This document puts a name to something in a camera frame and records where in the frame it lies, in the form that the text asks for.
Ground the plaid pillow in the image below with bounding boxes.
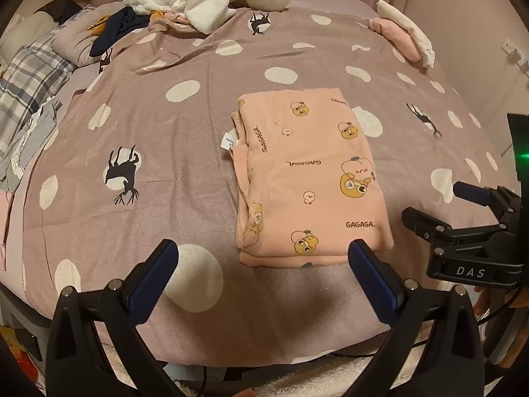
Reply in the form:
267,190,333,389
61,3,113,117
0,31,77,150

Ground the person's right hand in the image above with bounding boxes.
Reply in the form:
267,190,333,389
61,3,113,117
474,285,497,319

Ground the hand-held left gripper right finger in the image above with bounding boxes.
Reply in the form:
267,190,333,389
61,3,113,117
348,239,485,397

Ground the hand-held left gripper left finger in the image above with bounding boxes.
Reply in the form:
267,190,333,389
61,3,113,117
45,239,179,397

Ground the pale pink cloth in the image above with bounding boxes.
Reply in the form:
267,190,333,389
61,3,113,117
0,190,29,282

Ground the grey white cushion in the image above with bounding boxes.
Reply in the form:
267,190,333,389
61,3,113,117
0,10,56,63

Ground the white folded garment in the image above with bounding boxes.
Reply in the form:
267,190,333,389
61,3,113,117
376,0,435,67

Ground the white wall socket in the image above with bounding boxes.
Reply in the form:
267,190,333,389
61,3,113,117
500,37,529,69

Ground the mauve pillow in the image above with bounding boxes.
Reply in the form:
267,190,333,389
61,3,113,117
54,4,125,67

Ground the pink printed baby top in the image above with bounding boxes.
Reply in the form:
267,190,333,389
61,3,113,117
231,87,394,267

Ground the pink folded garment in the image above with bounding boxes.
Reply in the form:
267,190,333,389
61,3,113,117
369,17,422,63

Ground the navy garment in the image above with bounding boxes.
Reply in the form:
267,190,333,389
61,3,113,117
90,8,149,56

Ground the mustard yellow garment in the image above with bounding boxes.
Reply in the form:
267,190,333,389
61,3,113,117
87,10,164,36

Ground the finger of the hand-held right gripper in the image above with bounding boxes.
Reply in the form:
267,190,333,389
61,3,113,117
452,181,512,216
402,207,454,249

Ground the mauve polka dot blanket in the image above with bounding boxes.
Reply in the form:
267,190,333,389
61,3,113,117
22,0,517,367

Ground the small pink garment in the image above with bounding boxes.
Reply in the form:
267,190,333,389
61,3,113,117
163,10,195,27

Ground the grey garment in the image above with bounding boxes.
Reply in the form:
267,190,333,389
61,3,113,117
0,97,62,191

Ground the dark brown pillow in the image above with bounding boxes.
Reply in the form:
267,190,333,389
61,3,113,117
39,0,85,25

